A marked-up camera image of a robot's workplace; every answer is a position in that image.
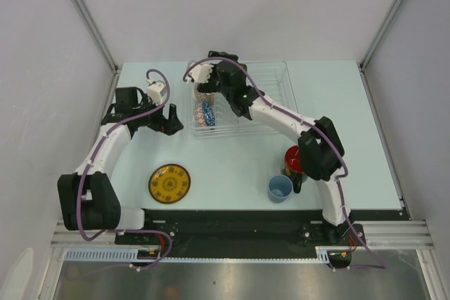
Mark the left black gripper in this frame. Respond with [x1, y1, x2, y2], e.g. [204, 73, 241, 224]
[133, 94, 183, 136]

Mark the grey cable duct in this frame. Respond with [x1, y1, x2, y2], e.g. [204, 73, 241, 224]
[65, 248, 351, 264]

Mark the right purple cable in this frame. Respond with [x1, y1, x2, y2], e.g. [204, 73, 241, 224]
[182, 56, 387, 270]

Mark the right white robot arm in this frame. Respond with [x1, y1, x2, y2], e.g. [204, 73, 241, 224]
[184, 51, 352, 244]

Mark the red black mug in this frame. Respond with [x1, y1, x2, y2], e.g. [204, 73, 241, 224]
[281, 145, 308, 194]

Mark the clear wire dish rack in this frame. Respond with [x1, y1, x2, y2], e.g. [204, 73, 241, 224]
[187, 61, 298, 138]

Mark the red-white patterned bowl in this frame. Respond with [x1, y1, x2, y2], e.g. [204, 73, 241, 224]
[193, 85, 215, 105]

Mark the light blue cup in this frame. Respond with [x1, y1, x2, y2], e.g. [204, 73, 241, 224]
[267, 175, 293, 204]

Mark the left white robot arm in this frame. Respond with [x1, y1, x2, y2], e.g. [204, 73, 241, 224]
[57, 81, 184, 244]

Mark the yellow round plate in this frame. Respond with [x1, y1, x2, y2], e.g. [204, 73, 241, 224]
[148, 164, 191, 204]

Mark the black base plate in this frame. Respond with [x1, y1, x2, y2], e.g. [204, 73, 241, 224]
[115, 209, 365, 259]

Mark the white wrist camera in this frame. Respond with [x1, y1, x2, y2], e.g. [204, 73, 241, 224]
[183, 64, 214, 84]
[147, 81, 167, 105]

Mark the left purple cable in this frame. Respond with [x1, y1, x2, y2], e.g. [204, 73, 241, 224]
[66, 68, 173, 276]

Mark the purple cable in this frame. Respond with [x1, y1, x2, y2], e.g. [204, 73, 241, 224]
[66, 68, 173, 276]
[182, 56, 387, 270]

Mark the blue patterned bowl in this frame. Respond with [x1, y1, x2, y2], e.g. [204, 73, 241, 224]
[193, 101, 216, 127]

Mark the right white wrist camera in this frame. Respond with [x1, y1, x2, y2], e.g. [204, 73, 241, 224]
[183, 64, 214, 84]

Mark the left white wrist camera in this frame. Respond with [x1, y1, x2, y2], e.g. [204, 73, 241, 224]
[147, 81, 167, 105]

